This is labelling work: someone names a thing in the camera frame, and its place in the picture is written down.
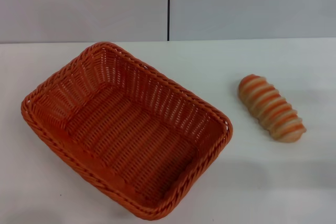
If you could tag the orange woven plastic basket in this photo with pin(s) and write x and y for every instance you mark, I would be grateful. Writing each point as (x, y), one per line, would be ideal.
(126, 140)

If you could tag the striped long bread loaf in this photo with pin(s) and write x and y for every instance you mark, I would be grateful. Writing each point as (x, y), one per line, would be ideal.
(271, 108)

